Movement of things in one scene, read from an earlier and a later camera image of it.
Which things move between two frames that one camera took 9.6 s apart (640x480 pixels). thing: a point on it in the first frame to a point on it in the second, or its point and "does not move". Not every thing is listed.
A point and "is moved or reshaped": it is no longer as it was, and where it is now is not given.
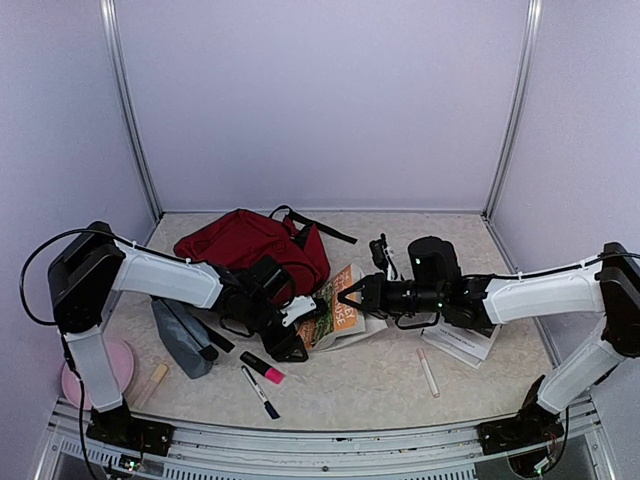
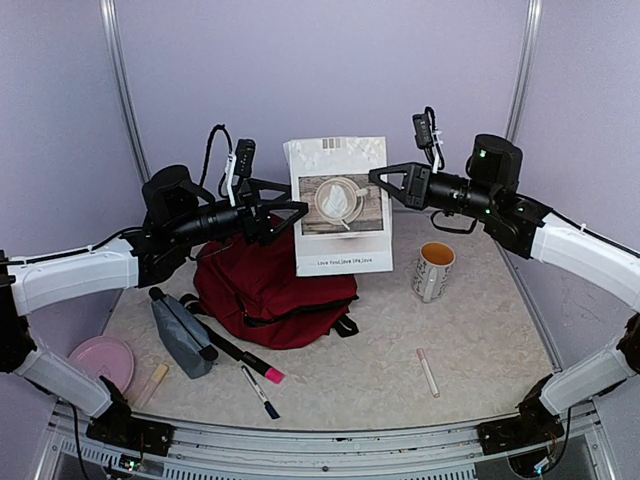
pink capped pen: (429, 373) does not move
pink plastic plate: (121, 359) does not move
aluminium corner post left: (108, 16) does not move
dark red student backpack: (239, 237) is moved or reshaped
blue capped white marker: (270, 408) does not move
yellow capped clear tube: (146, 393) does not move
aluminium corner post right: (529, 49) does not move
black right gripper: (372, 296) to (415, 188)
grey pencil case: (183, 337) does not move
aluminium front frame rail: (578, 450) does not move
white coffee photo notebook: (463, 345) to (348, 228)
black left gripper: (281, 348) to (259, 228)
